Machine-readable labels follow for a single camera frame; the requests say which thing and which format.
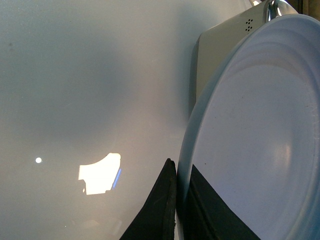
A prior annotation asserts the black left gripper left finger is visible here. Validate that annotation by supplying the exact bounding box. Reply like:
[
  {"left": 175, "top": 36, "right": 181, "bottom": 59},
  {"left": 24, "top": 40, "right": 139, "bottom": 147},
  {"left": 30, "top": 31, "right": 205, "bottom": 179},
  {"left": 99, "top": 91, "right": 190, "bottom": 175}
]
[{"left": 121, "top": 158, "right": 177, "bottom": 240}]

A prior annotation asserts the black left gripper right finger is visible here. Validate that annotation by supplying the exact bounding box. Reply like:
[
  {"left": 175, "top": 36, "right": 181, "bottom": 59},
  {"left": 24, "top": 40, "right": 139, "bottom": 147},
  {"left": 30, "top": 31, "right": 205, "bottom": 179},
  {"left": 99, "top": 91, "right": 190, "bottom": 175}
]
[{"left": 183, "top": 166, "right": 259, "bottom": 240}]

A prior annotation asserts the light blue plate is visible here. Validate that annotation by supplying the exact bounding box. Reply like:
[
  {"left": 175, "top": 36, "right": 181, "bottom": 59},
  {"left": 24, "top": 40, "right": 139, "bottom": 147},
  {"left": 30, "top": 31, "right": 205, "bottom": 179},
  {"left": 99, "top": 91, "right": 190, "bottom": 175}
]
[{"left": 177, "top": 14, "right": 320, "bottom": 240}]

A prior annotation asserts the white chrome two-slot toaster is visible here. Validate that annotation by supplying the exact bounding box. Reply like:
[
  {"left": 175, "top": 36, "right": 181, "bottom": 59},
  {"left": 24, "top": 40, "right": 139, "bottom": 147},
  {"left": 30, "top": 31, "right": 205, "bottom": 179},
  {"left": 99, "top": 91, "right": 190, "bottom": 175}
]
[{"left": 189, "top": 0, "right": 298, "bottom": 113}]

